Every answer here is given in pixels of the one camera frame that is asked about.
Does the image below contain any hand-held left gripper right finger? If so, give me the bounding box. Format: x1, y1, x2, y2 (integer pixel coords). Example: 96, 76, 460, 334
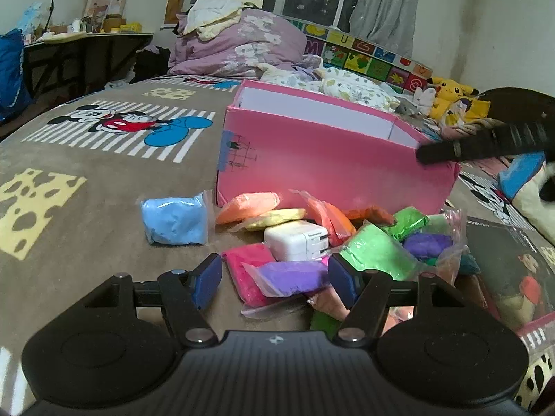
328, 253, 467, 343

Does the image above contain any purple floral duvet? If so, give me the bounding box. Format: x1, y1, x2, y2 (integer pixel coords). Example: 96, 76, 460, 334
167, 8, 309, 77

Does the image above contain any cream and blue cushion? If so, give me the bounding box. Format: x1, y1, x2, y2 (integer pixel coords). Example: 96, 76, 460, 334
497, 151, 555, 244

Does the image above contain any yellow plush toy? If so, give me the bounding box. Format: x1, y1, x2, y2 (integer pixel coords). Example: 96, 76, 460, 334
428, 76, 492, 130

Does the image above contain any white floral pillow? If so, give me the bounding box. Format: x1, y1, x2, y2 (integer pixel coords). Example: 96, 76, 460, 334
320, 67, 400, 112

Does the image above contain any blue clay bag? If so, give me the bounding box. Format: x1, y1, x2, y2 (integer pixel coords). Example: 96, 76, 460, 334
140, 192, 210, 246

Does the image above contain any black phone stand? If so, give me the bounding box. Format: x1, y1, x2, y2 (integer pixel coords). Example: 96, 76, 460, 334
42, 0, 60, 32

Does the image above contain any dark desk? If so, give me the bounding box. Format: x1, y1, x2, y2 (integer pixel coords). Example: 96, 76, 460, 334
23, 32, 155, 97

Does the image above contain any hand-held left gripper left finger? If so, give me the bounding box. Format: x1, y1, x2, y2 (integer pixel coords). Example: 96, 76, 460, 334
84, 253, 224, 348

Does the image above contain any cream yellow blanket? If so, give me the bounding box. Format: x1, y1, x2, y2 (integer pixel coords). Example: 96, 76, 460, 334
184, 0, 264, 39

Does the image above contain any white rabbit plush toy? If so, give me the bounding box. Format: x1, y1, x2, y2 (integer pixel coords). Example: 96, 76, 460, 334
411, 87, 437, 116

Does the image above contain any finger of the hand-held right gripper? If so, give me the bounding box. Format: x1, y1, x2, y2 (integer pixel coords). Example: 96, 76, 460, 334
415, 120, 555, 166

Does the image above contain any dark clothing heap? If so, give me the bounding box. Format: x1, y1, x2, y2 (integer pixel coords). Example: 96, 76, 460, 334
133, 45, 173, 84

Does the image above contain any white power adapter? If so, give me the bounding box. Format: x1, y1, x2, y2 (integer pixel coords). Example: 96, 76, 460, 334
264, 221, 331, 263

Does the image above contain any pink cardboard box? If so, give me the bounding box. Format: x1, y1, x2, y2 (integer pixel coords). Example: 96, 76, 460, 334
216, 80, 463, 223

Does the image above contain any dark picture book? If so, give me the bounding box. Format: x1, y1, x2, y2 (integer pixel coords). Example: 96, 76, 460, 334
462, 216, 555, 348

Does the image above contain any grey curtain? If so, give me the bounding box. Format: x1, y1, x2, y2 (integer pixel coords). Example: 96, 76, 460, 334
349, 0, 422, 60

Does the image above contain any framed picture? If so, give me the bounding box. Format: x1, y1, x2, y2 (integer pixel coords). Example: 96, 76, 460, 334
82, 0, 131, 34

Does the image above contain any pale patterned cloth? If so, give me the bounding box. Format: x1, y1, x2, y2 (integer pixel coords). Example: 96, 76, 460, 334
257, 62, 325, 86

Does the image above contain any pile of coloured clay packets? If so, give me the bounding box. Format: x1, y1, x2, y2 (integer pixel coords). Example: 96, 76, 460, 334
215, 190, 483, 342

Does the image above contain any dark curved wooden furniture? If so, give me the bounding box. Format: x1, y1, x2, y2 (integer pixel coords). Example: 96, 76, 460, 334
476, 87, 555, 131

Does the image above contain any colourful alphabet foam panel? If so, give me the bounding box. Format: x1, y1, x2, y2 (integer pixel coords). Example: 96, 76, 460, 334
302, 21, 434, 95

